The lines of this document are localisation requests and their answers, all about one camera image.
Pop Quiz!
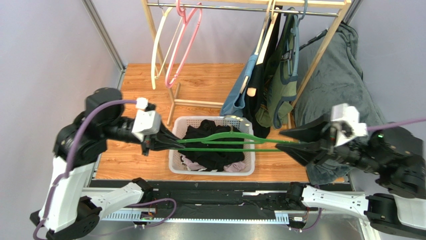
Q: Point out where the green plastic hanger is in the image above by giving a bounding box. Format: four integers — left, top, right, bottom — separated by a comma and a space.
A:
172, 131, 298, 152

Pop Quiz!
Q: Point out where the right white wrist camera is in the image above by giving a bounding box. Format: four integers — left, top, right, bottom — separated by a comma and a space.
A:
330, 103, 368, 147

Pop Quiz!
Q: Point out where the black tank top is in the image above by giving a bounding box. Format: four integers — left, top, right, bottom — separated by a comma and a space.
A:
178, 120, 244, 172

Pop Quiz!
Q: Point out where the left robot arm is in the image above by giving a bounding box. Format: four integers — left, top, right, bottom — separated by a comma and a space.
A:
30, 87, 184, 240

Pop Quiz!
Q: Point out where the aluminium frame post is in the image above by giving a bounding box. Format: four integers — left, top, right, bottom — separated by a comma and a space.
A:
342, 0, 363, 25
81, 0, 126, 73

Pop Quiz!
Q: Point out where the black garment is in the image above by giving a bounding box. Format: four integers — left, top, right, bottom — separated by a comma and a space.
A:
243, 13, 281, 139

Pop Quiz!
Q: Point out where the cream plastic hanger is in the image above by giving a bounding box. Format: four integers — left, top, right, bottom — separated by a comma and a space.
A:
150, 6, 185, 90

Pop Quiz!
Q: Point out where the white plastic basket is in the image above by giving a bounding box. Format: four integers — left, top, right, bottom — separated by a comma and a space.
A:
168, 116, 256, 177

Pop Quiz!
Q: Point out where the teal plastic hanger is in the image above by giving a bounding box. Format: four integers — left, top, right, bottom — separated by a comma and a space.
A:
272, 0, 309, 130

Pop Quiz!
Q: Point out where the olive green tank top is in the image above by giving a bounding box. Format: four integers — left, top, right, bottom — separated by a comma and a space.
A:
255, 14, 300, 129

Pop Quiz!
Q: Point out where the grey fleece blanket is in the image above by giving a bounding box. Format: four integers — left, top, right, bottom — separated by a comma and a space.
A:
293, 22, 388, 185

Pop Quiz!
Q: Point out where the beige wooden hanger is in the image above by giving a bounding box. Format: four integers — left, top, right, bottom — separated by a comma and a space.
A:
239, 0, 275, 94

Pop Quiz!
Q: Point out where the pink plastic hanger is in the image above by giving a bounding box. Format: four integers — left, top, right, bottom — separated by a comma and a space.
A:
164, 0, 203, 89

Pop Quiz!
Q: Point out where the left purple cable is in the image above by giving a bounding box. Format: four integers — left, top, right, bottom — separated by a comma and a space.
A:
32, 99, 139, 240

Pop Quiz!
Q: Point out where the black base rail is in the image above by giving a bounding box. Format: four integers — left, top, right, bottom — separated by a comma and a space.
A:
143, 180, 308, 220

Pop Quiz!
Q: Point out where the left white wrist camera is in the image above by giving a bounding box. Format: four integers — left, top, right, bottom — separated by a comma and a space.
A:
131, 97, 162, 143

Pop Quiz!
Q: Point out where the wooden clothes rack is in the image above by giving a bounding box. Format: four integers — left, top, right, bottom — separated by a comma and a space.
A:
141, 0, 352, 126

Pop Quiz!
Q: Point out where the light wooden hanger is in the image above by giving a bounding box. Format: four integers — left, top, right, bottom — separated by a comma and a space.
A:
255, 0, 278, 67

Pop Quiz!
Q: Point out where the aluminium frame post left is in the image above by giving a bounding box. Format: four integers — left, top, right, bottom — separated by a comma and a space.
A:
81, 0, 126, 73

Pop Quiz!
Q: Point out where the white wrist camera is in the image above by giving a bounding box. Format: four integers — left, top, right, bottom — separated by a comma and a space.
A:
131, 97, 162, 143
330, 103, 368, 147

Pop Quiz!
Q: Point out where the blue tank top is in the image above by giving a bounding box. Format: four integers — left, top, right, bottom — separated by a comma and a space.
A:
219, 53, 258, 117

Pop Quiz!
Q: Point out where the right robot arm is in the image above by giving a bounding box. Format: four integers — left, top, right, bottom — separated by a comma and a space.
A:
276, 116, 426, 240

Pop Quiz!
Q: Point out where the aluminium frame post right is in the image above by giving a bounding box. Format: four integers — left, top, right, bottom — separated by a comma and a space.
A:
342, 0, 363, 25

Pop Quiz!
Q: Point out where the mauve tank top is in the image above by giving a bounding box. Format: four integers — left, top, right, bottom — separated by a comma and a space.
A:
180, 155, 246, 173

